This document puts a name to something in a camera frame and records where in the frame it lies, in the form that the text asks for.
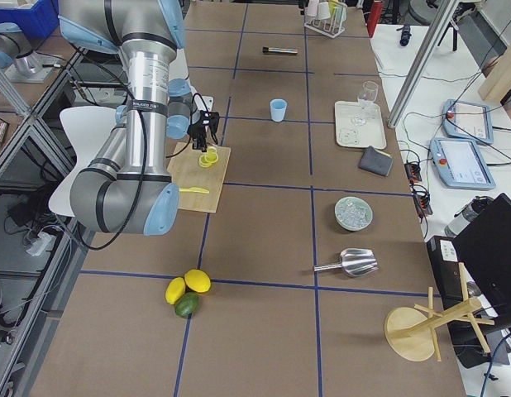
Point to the beige bear tray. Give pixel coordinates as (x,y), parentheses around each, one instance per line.
(352,135)

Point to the dark grey folded cloth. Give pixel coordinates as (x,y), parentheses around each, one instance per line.
(375,161)

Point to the blue storage crate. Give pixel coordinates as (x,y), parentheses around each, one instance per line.
(42,15)

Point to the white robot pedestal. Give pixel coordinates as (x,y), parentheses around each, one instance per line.
(197,101)

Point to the green lime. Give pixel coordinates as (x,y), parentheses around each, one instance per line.
(187,304)

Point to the far teach pendant tablet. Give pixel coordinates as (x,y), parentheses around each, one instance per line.
(468,120)

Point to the grey metal bottle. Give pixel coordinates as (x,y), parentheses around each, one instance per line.
(467,215)

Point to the near teach pendant tablet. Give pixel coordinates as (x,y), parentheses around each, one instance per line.
(460,164)

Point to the clear wine glass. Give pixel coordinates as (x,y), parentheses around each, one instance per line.
(365,98)

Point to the steel muddler black tip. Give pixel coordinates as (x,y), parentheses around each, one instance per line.
(279,51)

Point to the yellow lemon slices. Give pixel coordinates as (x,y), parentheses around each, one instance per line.
(208,159)

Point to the green bowl of ice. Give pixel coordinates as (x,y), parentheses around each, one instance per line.
(353,214)

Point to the aluminium frame post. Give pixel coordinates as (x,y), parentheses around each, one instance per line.
(430,41)

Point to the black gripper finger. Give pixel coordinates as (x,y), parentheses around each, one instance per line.
(196,144)
(203,144)

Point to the white cup in rack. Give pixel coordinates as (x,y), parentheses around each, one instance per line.
(323,10)

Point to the red cylinder tube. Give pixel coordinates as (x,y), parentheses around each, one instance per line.
(374,16)

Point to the pink cup in rack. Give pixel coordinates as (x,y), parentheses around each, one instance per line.
(312,8)

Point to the metal ice scoop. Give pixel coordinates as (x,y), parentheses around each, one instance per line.
(354,262)

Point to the wooden cutting board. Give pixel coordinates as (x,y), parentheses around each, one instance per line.
(186,173)

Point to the yellow plastic knife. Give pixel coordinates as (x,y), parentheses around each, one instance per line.
(197,190)

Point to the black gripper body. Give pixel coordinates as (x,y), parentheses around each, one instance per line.
(198,131)

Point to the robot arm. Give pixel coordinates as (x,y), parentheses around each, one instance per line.
(126,187)
(18,56)

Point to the light blue plastic cup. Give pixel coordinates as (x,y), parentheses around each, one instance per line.
(278,107)

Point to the yellow cup in rack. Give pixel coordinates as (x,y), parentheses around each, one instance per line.
(334,6)

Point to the black monitor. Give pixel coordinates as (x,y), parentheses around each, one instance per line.
(484,246)

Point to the teach pendant tablet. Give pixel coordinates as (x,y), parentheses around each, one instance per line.
(468,120)
(460,164)

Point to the wooden cup stand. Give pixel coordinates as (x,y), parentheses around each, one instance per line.
(411,332)

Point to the white wire cup rack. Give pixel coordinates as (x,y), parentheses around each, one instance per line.
(325,27)

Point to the green cup in rack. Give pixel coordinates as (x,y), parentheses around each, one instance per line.
(343,17)

